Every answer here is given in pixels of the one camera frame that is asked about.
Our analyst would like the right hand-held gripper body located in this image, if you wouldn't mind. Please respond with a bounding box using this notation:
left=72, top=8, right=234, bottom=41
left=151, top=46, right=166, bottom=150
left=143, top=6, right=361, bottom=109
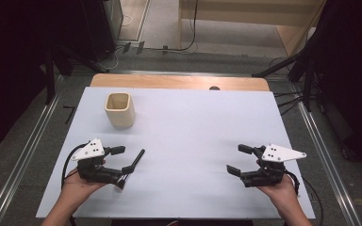
left=239, top=143, right=307, bottom=188

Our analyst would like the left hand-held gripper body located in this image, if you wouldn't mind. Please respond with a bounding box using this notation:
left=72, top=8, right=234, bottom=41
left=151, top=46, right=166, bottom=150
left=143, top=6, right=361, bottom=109
left=71, top=137, right=124, bottom=186

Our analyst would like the beige square cup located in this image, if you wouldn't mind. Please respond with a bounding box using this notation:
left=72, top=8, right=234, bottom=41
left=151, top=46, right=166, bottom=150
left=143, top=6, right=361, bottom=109
left=104, top=91, right=137, bottom=129

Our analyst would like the person's left hand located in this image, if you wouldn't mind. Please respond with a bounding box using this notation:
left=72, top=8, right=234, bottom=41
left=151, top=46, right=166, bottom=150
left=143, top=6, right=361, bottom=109
left=59, top=159, right=107, bottom=205

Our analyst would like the person's right hand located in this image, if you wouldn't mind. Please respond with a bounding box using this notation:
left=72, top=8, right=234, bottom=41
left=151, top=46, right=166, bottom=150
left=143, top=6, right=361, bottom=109
left=255, top=159, right=300, bottom=210

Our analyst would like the white table mat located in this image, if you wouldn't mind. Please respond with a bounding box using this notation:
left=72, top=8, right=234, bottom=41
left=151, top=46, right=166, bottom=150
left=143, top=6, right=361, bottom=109
left=36, top=87, right=316, bottom=219

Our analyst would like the wooden table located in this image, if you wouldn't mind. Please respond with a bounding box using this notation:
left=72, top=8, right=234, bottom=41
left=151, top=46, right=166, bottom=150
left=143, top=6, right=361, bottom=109
left=90, top=73, right=271, bottom=92

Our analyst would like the black metal stand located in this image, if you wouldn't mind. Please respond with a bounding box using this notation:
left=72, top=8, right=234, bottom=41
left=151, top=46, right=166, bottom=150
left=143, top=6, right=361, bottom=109
left=43, top=43, right=109, bottom=105
left=252, top=46, right=316, bottom=113

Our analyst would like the black cabinet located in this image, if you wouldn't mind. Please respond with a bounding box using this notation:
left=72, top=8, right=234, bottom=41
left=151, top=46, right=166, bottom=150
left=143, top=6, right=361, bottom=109
left=80, top=0, right=124, bottom=62

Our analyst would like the light wooden shelf unit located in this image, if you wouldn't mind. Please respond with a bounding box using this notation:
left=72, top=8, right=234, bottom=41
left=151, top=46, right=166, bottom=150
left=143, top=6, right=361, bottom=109
left=177, top=0, right=328, bottom=58

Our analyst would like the left hand-held gripper black cable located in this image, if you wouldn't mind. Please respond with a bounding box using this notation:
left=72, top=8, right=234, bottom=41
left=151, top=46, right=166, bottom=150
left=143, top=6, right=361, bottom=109
left=60, top=143, right=90, bottom=190

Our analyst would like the hand-held gripper black cable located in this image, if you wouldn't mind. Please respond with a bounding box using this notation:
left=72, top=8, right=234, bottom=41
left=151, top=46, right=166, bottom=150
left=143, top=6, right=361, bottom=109
left=283, top=169, right=302, bottom=197
left=60, top=143, right=90, bottom=190

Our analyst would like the right hand-held gripper black cable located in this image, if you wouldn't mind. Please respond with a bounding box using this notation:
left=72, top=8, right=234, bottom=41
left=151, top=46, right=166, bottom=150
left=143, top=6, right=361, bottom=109
left=283, top=169, right=302, bottom=197

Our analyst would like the thin black floor cable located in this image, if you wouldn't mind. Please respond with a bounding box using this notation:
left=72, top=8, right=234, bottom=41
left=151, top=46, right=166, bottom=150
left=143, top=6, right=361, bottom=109
left=301, top=176, right=324, bottom=226

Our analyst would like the metal floor rail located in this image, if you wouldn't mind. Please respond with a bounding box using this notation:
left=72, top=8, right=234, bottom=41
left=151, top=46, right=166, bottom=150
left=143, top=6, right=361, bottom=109
left=0, top=74, right=66, bottom=226
left=290, top=83, right=362, bottom=226

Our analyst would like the bundle of black cables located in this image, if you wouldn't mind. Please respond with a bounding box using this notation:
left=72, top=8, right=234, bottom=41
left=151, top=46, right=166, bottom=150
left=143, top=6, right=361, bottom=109
left=272, top=89, right=305, bottom=117

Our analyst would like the white floor cable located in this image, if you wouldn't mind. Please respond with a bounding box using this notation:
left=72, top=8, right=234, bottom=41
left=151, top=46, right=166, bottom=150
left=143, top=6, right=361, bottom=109
left=105, top=13, right=135, bottom=71

